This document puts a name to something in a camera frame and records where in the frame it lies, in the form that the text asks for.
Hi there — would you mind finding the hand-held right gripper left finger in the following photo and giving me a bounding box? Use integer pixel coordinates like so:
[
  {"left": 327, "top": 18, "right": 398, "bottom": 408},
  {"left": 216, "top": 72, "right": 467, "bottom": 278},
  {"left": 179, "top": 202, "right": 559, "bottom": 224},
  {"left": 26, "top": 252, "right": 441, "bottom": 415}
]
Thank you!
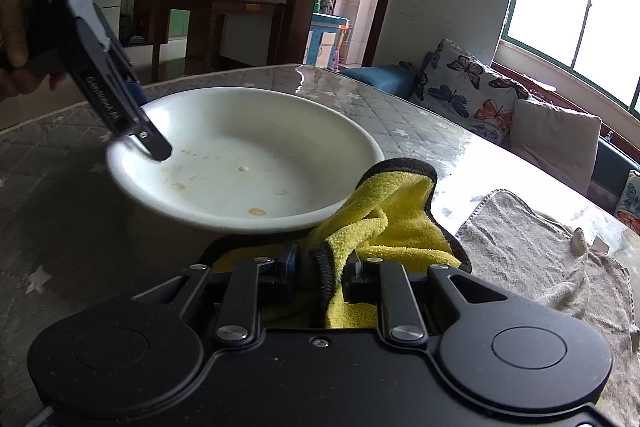
[{"left": 131, "top": 243, "right": 301, "bottom": 348}]

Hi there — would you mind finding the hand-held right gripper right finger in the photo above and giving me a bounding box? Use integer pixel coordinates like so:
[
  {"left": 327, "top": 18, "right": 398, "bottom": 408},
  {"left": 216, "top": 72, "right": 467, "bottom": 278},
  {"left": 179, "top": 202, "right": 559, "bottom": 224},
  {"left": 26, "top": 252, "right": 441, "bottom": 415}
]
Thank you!
[{"left": 344, "top": 254, "right": 506, "bottom": 344}]

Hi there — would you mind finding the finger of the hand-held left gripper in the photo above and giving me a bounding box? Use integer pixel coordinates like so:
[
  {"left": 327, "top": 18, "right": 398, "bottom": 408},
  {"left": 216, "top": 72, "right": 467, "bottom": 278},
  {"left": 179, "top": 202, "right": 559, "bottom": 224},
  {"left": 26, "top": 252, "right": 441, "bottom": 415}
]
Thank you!
[
  {"left": 117, "top": 117, "right": 174, "bottom": 162},
  {"left": 125, "top": 76, "right": 150, "bottom": 108}
]

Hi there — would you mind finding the yellow microfibre cloth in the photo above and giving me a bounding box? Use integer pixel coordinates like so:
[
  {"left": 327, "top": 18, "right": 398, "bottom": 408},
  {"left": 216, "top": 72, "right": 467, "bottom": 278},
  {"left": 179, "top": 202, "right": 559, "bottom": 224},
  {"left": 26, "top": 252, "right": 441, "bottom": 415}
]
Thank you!
[{"left": 212, "top": 158, "right": 473, "bottom": 330}]

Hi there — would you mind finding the white bowl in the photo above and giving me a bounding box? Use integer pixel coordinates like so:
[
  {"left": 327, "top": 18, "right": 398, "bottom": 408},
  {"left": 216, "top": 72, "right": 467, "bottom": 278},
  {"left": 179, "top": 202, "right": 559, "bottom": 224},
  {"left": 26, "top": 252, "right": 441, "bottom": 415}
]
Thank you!
[{"left": 105, "top": 87, "right": 386, "bottom": 237}]

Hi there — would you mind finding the person's left hand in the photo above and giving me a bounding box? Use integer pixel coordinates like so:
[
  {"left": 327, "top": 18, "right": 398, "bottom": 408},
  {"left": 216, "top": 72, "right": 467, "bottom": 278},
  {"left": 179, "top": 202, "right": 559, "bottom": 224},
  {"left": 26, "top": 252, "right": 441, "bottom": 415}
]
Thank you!
[{"left": 0, "top": 0, "right": 66, "bottom": 102}]

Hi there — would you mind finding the grey quilted mattress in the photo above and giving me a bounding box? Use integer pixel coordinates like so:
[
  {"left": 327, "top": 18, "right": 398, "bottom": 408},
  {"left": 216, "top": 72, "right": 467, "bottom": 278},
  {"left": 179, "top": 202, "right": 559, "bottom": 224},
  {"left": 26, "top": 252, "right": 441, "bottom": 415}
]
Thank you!
[{"left": 0, "top": 63, "right": 640, "bottom": 427}]

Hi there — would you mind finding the wooden desk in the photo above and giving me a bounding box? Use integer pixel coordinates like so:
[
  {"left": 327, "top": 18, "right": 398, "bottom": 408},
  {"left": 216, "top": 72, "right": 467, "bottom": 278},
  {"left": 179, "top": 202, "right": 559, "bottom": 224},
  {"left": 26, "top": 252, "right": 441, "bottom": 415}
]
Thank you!
[{"left": 150, "top": 0, "right": 287, "bottom": 82}]

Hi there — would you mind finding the grey towel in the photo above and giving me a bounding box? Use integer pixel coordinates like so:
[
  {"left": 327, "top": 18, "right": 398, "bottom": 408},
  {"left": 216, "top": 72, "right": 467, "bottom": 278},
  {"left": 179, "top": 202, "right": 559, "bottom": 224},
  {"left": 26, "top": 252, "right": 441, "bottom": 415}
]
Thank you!
[{"left": 455, "top": 189, "right": 638, "bottom": 427}]

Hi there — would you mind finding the blue and white cabinet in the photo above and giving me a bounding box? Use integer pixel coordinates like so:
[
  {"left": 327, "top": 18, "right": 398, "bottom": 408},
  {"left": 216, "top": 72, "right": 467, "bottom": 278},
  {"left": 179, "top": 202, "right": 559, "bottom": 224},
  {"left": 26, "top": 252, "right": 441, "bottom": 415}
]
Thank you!
[{"left": 307, "top": 13, "right": 351, "bottom": 70}]

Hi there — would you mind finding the large butterfly print pillow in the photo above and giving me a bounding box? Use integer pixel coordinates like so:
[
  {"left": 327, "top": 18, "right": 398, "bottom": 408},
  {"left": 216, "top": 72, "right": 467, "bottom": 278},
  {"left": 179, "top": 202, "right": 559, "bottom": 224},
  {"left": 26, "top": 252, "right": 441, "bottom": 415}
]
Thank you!
[{"left": 410, "top": 38, "right": 531, "bottom": 145}]

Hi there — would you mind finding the beige pillow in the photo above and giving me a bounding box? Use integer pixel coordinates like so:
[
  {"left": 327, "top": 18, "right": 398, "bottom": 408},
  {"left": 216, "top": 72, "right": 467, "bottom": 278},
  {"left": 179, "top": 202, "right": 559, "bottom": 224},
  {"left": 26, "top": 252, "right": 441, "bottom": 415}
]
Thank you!
[{"left": 509, "top": 98, "right": 602, "bottom": 196}]

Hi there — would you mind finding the small butterfly print pillow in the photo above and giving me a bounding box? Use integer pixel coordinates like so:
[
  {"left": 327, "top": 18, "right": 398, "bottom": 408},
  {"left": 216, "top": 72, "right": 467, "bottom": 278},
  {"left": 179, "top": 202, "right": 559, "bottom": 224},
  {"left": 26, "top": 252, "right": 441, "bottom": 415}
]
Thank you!
[{"left": 614, "top": 169, "right": 640, "bottom": 235}]

